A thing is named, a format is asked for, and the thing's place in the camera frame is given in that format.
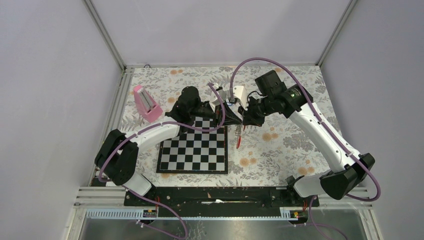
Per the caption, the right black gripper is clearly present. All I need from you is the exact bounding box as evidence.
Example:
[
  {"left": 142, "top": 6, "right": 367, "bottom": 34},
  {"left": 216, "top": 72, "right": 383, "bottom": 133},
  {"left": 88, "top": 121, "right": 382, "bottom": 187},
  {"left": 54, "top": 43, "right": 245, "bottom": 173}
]
[{"left": 237, "top": 95, "right": 275, "bottom": 127}]

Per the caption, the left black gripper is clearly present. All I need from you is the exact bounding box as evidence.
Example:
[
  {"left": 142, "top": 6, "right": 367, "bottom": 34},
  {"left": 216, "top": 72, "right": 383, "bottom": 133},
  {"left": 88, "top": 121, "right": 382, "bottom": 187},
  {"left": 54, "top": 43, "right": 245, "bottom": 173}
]
[{"left": 190, "top": 100, "right": 242, "bottom": 129}]

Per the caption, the keyring with red fob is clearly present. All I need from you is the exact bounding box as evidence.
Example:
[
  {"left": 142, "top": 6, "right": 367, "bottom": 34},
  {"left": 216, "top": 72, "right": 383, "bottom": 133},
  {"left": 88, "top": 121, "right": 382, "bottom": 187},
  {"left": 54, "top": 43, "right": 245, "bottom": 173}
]
[{"left": 234, "top": 124, "right": 245, "bottom": 149}]

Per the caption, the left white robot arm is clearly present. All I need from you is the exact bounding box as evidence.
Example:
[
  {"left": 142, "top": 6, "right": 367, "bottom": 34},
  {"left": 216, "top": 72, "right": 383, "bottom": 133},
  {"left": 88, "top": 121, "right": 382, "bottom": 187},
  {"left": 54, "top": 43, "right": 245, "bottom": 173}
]
[{"left": 94, "top": 86, "right": 242, "bottom": 206}]

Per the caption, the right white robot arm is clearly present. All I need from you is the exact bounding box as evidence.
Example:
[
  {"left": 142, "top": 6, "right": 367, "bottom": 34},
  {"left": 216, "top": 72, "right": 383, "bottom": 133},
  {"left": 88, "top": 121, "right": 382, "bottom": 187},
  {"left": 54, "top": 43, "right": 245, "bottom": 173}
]
[{"left": 239, "top": 70, "right": 376, "bottom": 206}]

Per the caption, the floral table mat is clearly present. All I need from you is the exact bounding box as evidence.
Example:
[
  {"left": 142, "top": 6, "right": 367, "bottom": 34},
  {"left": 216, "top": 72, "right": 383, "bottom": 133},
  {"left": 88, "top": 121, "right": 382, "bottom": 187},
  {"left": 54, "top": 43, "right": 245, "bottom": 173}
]
[{"left": 130, "top": 65, "right": 339, "bottom": 187}]

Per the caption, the black white chessboard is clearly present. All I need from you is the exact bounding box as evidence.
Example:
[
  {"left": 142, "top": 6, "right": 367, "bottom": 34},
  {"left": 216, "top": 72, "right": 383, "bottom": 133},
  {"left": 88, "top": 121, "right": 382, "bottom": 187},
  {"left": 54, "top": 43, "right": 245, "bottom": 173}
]
[{"left": 156, "top": 126, "right": 229, "bottom": 175}]

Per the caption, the pink metronome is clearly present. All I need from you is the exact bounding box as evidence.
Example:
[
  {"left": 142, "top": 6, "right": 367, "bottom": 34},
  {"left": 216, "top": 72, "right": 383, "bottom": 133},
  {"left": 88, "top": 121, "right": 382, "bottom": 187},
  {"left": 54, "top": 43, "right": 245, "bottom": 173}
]
[{"left": 133, "top": 85, "right": 163, "bottom": 123}]

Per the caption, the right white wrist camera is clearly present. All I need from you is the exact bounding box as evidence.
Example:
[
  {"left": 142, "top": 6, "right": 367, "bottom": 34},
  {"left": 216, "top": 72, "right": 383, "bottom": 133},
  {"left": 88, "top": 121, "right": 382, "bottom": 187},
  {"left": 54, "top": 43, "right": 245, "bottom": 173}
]
[{"left": 229, "top": 85, "right": 248, "bottom": 110}]

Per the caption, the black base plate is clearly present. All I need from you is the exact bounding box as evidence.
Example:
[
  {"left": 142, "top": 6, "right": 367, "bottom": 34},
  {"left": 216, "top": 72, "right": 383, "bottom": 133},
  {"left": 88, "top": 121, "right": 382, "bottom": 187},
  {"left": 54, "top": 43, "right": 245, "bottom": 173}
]
[{"left": 123, "top": 186, "right": 320, "bottom": 218}]

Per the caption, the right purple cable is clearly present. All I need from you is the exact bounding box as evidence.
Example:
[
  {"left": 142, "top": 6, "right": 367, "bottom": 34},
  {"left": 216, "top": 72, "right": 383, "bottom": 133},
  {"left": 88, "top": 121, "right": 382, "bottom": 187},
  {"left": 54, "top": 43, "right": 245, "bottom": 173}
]
[{"left": 229, "top": 57, "right": 382, "bottom": 240}]

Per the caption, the purple cable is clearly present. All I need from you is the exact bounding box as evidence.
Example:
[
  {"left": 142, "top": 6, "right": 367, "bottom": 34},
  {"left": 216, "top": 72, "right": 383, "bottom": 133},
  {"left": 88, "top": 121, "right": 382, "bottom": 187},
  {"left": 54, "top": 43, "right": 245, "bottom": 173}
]
[
  {"left": 229, "top": 57, "right": 382, "bottom": 240},
  {"left": 97, "top": 82, "right": 227, "bottom": 240}
]

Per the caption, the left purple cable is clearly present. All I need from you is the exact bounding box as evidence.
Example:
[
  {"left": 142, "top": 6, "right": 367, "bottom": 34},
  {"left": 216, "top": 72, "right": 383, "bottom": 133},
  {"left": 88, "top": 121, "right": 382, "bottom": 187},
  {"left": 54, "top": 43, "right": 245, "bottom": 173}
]
[{"left": 97, "top": 82, "right": 227, "bottom": 240}]

